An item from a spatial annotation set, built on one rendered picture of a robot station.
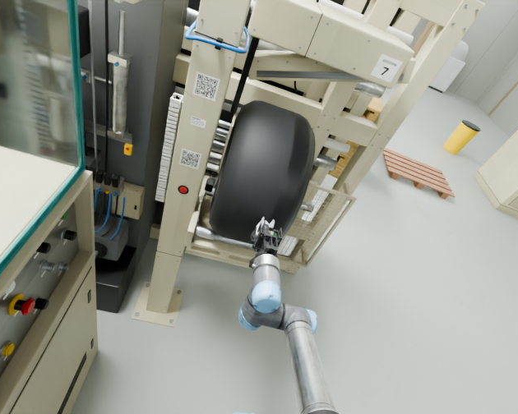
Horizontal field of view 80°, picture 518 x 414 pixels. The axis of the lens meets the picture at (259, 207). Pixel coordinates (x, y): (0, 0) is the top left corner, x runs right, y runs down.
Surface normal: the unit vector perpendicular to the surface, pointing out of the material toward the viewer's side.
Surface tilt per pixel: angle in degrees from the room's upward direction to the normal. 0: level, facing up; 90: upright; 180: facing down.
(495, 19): 90
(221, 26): 90
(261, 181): 57
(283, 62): 90
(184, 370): 0
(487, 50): 90
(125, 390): 0
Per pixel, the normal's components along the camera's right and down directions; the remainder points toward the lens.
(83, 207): -0.04, 0.66
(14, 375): 0.32, -0.70
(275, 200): 0.07, 0.36
